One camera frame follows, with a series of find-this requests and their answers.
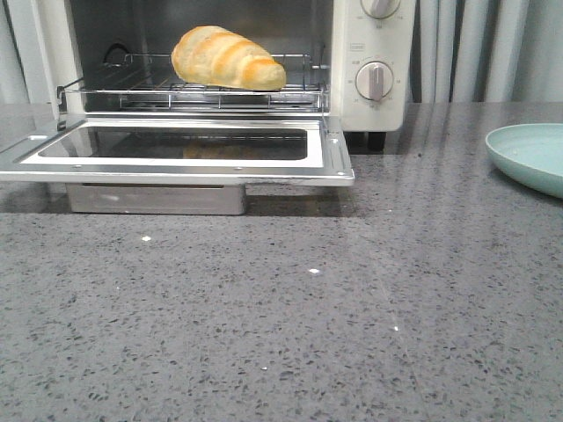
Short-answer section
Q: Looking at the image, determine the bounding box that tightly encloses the glass oven door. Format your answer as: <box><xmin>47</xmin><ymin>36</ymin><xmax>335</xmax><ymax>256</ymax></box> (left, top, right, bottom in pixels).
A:
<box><xmin>0</xmin><ymin>114</ymin><xmax>356</xmax><ymax>215</ymax></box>

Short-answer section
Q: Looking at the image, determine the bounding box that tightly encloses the golden croissant bread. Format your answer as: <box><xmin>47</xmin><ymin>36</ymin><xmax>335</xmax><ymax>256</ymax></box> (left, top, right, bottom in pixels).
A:
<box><xmin>171</xmin><ymin>25</ymin><xmax>287</xmax><ymax>91</ymax></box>

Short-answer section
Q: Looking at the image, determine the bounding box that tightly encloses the lower oven control knob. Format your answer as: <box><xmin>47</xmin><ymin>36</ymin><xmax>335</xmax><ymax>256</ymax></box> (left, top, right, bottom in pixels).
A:
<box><xmin>355</xmin><ymin>62</ymin><xmax>393</xmax><ymax>102</ymax></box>

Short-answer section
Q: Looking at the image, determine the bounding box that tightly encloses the oven control knob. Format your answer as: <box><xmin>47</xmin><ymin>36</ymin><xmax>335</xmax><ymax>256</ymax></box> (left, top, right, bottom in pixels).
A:
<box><xmin>361</xmin><ymin>0</ymin><xmax>400</xmax><ymax>19</ymax></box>
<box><xmin>355</xmin><ymin>62</ymin><xmax>393</xmax><ymax>102</ymax></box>

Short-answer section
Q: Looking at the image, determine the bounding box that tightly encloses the white Toshiba toaster oven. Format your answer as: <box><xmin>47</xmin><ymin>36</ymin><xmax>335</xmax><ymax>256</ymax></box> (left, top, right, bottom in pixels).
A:
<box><xmin>40</xmin><ymin>1</ymin><xmax>416</xmax><ymax>149</ymax></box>

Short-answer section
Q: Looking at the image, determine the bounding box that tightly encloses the upper oven control knob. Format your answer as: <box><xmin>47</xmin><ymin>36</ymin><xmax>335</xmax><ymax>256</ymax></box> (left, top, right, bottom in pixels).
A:
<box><xmin>361</xmin><ymin>0</ymin><xmax>400</xmax><ymax>19</ymax></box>

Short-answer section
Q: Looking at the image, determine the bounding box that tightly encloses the grey curtain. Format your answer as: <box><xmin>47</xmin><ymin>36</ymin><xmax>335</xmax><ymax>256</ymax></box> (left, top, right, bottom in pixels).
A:
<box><xmin>1</xmin><ymin>1</ymin><xmax>562</xmax><ymax>104</ymax></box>

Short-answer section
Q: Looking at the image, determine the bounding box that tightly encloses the light green plate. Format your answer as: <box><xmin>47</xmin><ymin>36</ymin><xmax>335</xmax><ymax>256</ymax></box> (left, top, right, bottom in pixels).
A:
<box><xmin>485</xmin><ymin>123</ymin><xmax>562</xmax><ymax>199</ymax></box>

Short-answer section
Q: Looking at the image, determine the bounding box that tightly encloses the metal wire oven rack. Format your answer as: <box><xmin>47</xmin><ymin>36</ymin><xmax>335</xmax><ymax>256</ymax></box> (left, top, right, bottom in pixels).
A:
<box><xmin>57</xmin><ymin>54</ymin><xmax>330</xmax><ymax>114</ymax></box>

